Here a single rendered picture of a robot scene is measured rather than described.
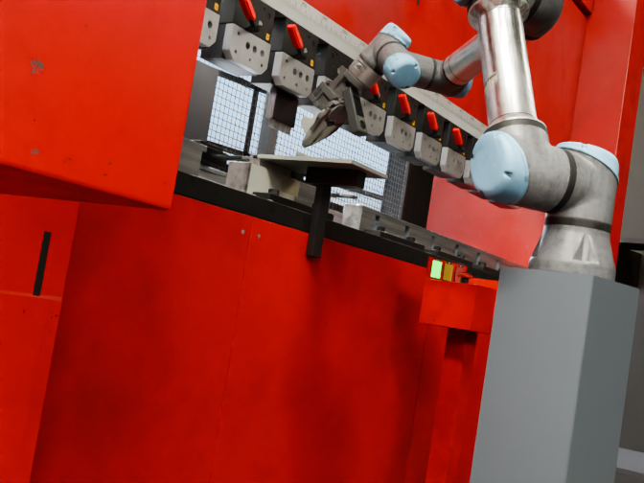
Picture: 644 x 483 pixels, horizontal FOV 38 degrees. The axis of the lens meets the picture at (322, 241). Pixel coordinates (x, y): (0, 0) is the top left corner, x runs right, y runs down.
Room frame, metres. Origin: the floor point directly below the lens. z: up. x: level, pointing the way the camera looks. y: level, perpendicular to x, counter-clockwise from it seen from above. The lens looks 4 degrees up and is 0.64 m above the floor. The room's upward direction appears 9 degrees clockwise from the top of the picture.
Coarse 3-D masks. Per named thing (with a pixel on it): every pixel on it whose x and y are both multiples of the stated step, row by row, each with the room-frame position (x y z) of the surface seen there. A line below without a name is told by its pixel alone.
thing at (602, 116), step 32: (608, 0) 4.12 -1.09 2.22; (640, 0) 4.10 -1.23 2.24; (608, 32) 4.11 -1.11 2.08; (640, 32) 4.16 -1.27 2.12; (608, 64) 4.10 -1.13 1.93; (640, 64) 4.22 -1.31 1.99; (576, 96) 4.16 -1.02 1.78; (608, 96) 4.09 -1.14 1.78; (576, 128) 4.15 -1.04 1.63; (608, 128) 4.08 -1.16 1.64; (448, 192) 4.45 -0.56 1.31; (448, 224) 4.44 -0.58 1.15; (480, 224) 4.36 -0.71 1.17; (512, 224) 4.27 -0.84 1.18; (512, 256) 4.26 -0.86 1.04
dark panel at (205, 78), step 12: (204, 72) 2.85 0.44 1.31; (216, 72) 2.89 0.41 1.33; (204, 84) 2.86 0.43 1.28; (216, 84) 2.90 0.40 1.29; (192, 96) 2.82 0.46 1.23; (204, 96) 2.86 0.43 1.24; (192, 108) 2.82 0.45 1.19; (204, 108) 2.87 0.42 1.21; (192, 120) 2.83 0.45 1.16; (204, 120) 2.88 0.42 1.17; (192, 132) 2.84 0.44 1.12; (204, 132) 2.89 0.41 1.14
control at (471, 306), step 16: (432, 288) 2.52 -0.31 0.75; (448, 288) 2.49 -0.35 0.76; (464, 288) 2.46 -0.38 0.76; (480, 288) 2.45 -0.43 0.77; (496, 288) 2.62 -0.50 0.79; (432, 304) 2.51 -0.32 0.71; (448, 304) 2.48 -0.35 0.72; (464, 304) 2.45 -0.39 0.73; (480, 304) 2.46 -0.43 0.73; (432, 320) 2.51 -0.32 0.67; (448, 320) 2.48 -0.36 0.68; (464, 320) 2.45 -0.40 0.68; (480, 320) 2.47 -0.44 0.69
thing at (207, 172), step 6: (204, 168) 2.51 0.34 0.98; (210, 168) 2.53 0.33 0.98; (198, 174) 2.49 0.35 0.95; (204, 174) 2.51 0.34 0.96; (210, 174) 2.53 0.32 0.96; (216, 174) 2.55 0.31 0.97; (222, 174) 2.58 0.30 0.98; (210, 180) 2.53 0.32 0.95; (216, 180) 2.55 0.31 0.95; (222, 180) 2.57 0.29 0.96; (330, 210) 3.07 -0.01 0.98; (336, 216) 3.10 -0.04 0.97; (342, 216) 3.14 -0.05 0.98
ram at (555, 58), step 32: (320, 0) 2.37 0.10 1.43; (352, 0) 2.49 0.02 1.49; (384, 0) 2.64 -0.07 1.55; (416, 0) 2.79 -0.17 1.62; (448, 0) 2.98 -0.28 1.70; (320, 32) 2.38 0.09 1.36; (352, 32) 2.51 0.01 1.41; (416, 32) 2.82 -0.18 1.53; (448, 32) 3.01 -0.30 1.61; (576, 32) 4.06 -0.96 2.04; (544, 64) 3.78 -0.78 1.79; (576, 64) 4.11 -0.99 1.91; (416, 96) 2.87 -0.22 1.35; (480, 96) 3.28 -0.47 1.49; (544, 96) 3.82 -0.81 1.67
